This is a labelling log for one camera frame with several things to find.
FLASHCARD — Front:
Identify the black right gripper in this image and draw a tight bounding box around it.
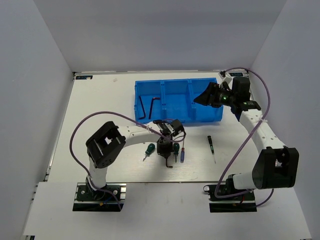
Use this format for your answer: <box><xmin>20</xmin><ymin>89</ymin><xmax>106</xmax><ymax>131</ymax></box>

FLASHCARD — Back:
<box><xmin>193</xmin><ymin>82</ymin><xmax>236</xmax><ymax>109</ymax></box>

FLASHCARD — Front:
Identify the green stubby screwdriver orange cap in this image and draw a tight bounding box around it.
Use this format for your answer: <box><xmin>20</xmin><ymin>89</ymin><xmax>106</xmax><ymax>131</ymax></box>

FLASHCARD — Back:
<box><xmin>173</xmin><ymin>142</ymin><xmax>180</xmax><ymax>163</ymax></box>

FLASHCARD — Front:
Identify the blue red handled screwdriver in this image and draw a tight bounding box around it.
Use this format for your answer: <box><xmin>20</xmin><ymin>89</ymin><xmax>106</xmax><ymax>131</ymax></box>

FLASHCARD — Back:
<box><xmin>180</xmin><ymin>140</ymin><xmax>185</xmax><ymax>163</ymax></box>

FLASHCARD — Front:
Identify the dark red hex key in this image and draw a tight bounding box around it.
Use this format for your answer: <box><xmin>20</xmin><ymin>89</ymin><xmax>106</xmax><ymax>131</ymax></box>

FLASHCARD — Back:
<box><xmin>139</xmin><ymin>95</ymin><xmax>146</xmax><ymax>120</ymax></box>
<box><xmin>148</xmin><ymin>97</ymin><xmax>161</xmax><ymax>120</ymax></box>
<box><xmin>165</xmin><ymin>157</ymin><xmax>173</xmax><ymax>169</ymax></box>

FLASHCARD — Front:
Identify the black green precision screwdriver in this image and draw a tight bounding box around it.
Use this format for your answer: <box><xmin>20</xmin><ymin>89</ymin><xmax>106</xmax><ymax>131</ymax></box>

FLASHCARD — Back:
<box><xmin>207</xmin><ymin>135</ymin><xmax>215</xmax><ymax>155</ymax></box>

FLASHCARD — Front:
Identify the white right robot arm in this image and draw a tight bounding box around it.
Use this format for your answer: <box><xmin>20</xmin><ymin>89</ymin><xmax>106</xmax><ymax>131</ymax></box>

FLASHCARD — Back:
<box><xmin>193</xmin><ymin>76</ymin><xmax>299</xmax><ymax>200</ymax></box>

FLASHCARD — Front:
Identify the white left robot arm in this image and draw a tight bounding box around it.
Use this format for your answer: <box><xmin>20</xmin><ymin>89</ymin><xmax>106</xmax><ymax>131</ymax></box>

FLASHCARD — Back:
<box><xmin>85</xmin><ymin>119</ymin><xmax>186</xmax><ymax>200</ymax></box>

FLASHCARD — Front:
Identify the right corner label sticker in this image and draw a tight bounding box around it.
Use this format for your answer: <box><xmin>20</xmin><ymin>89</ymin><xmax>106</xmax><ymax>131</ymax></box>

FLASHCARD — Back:
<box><xmin>229</xmin><ymin>72</ymin><xmax>244</xmax><ymax>77</ymax></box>

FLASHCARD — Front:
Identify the corner label sticker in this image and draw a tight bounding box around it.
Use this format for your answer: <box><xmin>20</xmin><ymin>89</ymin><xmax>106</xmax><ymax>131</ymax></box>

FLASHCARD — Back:
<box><xmin>75</xmin><ymin>75</ymin><xmax>93</xmax><ymax>80</ymax></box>
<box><xmin>229</xmin><ymin>72</ymin><xmax>244</xmax><ymax>77</ymax></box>

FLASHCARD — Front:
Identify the blue three-compartment plastic bin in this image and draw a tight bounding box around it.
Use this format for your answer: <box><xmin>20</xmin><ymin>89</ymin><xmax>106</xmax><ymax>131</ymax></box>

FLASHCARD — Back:
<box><xmin>134</xmin><ymin>77</ymin><xmax>223</xmax><ymax>124</ymax></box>

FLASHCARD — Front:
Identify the left corner label sticker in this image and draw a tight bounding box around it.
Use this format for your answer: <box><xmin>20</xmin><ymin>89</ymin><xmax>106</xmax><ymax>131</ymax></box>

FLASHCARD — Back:
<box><xmin>75</xmin><ymin>75</ymin><xmax>93</xmax><ymax>80</ymax></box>

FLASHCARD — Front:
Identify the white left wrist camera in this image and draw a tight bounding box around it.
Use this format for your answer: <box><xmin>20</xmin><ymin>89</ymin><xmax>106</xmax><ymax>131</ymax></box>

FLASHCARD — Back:
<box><xmin>153</xmin><ymin>120</ymin><xmax>175</xmax><ymax>136</ymax></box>

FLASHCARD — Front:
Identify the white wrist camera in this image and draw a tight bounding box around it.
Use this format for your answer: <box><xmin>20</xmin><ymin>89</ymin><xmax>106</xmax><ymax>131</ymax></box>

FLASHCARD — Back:
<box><xmin>218</xmin><ymin>70</ymin><xmax>233</xmax><ymax>88</ymax></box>
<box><xmin>153</xmin><ymin>120</ymin><xmax>175</xmax><ymax>136</ymax></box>

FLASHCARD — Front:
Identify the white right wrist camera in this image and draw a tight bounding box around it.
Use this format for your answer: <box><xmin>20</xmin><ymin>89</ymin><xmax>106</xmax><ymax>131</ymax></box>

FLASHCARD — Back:
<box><xmin>218</xmin><ymin>70</ymin><xmax>233</xmax><ymax>88</ymax></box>

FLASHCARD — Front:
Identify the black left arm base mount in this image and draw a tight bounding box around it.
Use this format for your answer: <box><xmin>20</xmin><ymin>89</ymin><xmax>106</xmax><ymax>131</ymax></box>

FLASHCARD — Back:
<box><xmin>72</xmin><ymin>183</ymin><xmax>127</xmax><ymax>212</ymax></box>

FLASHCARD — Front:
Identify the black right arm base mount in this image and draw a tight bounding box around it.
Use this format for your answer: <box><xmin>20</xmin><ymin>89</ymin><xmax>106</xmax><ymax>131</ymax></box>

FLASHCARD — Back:
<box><xmin>203</xmin><ymin>175</ymin><xmax>257</xmax><ymax>213</ymax></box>

